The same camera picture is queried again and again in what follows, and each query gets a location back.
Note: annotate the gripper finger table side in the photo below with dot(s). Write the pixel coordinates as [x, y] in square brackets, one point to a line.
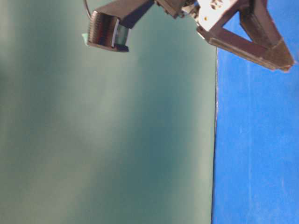
[260, 27]

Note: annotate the upper gripper black white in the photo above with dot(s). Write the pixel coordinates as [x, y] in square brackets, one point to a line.
[207, 13]

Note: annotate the blue table cloth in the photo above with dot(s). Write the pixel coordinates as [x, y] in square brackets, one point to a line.
[256, 159]

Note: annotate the upper wrist camera black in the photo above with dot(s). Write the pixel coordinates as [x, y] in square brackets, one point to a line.
[110, 24]

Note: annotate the upper camera cable black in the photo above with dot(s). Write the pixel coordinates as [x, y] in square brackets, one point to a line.
[87, 9]

